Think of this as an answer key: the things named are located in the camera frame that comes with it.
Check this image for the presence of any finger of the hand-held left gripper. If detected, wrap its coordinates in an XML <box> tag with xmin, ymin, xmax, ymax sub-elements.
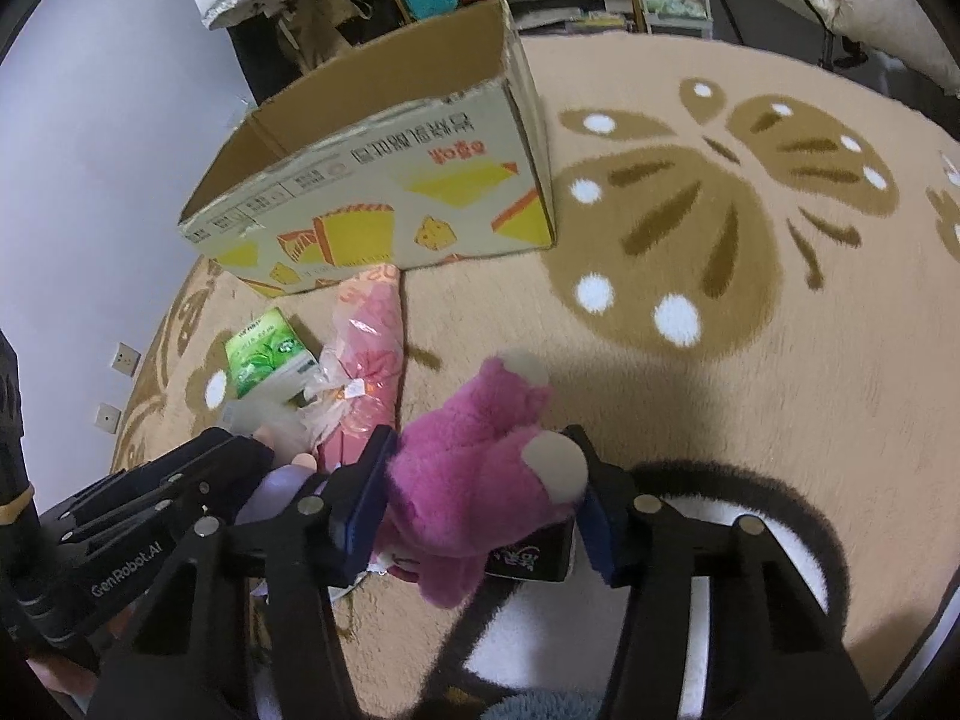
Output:
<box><xmin>154</xmin><ymin>427</ymin><xmax>277</xmax><ymax>533</ymax></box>

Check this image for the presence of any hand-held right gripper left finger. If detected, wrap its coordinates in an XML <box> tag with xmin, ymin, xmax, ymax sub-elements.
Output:
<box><xmin>90</xmin><ymin>425</ymin><xmax>400</xmax><ymax>720</ymax></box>

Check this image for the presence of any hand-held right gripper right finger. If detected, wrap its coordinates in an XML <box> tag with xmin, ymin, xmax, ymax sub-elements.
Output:
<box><xmin>561</xmin><ymin>424</ymin><xmax>878</xmax><ymax>720</ymax></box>

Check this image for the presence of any pink plush bear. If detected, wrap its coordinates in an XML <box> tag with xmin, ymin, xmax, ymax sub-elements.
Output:
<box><xmin>373</xmin><ymin>351</ymin><xmax>590</xmax><ymax>610</ymax></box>

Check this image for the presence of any printed cardboard box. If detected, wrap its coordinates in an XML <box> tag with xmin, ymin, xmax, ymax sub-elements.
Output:
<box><xmin>178</xmin><ymin>0</ymin><xmax>557</xmax><ymax>298</ymax></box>

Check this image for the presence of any purple soft toy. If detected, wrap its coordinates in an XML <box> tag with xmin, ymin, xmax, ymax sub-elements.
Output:
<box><xmin>232</xmin><ymin>457</ymin><xmax>332</xmax><ymax>541</ymax></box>

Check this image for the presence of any small black printed box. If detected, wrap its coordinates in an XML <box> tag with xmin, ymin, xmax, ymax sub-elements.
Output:
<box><xmin>484</xmin><ymin>516</ymin><xmax>580</xmax><ymax>583</ymax></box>

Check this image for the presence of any green tissue packet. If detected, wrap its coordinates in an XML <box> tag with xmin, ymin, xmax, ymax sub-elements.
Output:
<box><xmin>223</xmin><ymin>307</ymin><xmax>322</xmax><ymax>407</ymax></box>

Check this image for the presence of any pink towel in plastic bag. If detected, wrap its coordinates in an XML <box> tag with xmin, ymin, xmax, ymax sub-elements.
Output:
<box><xmin>300</xmin><ymin>264</ymin><xmax>407</xmax><ymax>475</ymax></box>

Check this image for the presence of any light blue fluffy cloth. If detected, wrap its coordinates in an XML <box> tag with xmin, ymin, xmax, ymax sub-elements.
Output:
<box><xmin>480</xmin><ymin>688</ymin><xmax>605</xmax><ymax>720</ymax></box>

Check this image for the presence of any beige butterfly rug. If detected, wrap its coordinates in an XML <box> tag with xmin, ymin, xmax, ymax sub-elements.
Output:
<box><xmin>112</xmin><ymin>34</ymin><xmax>960</xmax><ymax>720</ymax></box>

